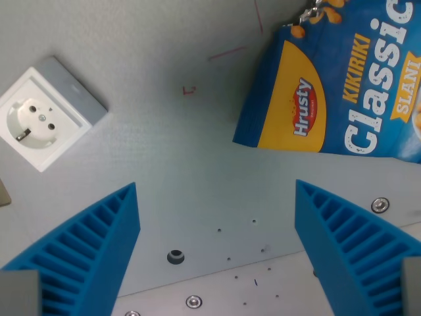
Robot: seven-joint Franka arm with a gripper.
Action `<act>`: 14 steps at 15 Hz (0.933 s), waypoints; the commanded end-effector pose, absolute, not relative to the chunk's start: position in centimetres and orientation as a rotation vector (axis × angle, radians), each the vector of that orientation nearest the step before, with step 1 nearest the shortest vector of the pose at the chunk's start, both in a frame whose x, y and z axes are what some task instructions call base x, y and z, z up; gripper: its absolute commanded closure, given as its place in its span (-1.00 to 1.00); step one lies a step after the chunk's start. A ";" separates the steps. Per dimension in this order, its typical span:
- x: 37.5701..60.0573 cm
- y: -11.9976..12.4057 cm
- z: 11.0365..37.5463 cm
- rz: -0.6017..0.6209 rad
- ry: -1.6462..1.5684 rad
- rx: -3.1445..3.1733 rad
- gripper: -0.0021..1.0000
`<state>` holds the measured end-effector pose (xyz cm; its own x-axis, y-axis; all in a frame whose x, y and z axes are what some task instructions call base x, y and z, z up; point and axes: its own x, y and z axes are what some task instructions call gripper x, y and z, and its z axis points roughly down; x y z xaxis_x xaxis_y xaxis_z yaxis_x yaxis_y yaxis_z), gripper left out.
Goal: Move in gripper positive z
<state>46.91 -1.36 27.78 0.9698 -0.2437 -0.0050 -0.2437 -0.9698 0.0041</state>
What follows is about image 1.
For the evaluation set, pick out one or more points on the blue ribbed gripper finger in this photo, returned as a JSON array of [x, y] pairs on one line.
[[352, 247], [82, 250]]

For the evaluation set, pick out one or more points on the silver table screw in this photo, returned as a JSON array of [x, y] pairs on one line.
[[193, 301], [132, 313], [380, 205]]

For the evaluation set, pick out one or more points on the black rubber hole grommet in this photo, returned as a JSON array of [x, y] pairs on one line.
[[175, 257]]

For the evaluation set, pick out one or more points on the beige flat object corner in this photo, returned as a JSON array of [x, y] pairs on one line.
[[4, 197]]

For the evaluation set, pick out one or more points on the blue Hrusty peanut snack bag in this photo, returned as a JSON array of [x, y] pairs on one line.
[[332, 89]]

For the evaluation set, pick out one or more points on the white wall power socket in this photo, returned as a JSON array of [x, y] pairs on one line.
[[46, 113]]

